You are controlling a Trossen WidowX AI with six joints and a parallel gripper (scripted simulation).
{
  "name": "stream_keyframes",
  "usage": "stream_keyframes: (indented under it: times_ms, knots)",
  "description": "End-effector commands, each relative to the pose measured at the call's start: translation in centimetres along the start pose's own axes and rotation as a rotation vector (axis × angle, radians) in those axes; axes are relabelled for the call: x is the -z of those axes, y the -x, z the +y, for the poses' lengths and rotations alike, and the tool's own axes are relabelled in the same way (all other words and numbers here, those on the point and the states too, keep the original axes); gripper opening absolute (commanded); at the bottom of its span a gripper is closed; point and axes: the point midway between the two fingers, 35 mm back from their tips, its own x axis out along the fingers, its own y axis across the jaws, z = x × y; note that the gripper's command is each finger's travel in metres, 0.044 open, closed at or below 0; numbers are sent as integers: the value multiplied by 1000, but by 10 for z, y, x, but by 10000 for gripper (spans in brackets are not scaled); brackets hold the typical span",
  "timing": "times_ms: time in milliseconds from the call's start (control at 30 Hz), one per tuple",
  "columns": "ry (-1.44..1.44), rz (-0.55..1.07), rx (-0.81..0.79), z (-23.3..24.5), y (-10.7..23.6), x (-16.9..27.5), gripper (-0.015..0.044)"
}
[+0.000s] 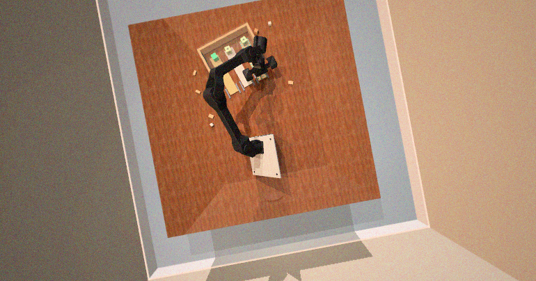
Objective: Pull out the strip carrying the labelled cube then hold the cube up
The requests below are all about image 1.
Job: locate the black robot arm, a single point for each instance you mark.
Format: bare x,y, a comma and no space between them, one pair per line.
214,94

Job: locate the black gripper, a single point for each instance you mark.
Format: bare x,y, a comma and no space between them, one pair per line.
258,72

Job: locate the tan polka-dot strip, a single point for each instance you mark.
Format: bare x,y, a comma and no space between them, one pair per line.
260,77

